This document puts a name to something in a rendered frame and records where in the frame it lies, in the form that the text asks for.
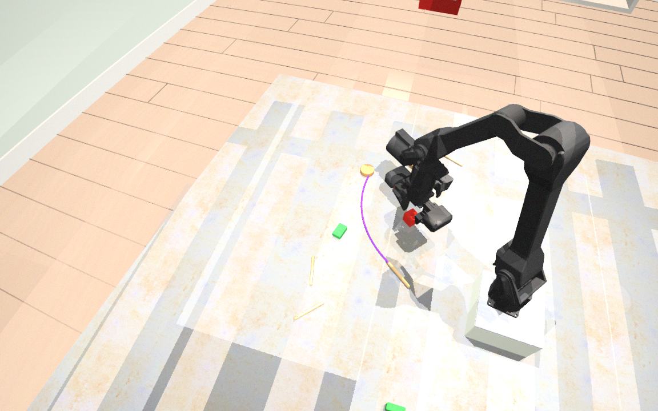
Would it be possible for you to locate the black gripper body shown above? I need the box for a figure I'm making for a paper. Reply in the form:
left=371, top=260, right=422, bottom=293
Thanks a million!
left=384, top=166, right=453, bottom=232

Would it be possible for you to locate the wooden stick with purple string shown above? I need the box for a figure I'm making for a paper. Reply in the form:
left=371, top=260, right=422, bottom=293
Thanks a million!
left=361, top=175, right=410, bottom=288

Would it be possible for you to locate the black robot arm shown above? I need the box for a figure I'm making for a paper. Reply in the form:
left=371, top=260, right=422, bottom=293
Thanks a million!
left=386, top=104, right=591, bottom=318

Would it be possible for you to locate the red cube with hole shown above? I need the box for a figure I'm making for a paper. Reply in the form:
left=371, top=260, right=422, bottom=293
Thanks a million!
left=403, top=208, right=417, bottom=227

